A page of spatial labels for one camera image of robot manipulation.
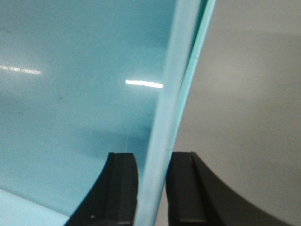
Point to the light blue plastic bin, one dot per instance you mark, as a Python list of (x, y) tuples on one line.
[(80, 79)]

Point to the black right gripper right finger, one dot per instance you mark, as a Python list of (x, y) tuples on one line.
[(197, 197)]

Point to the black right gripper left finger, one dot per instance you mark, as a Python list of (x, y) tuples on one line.
[(112, 200)]

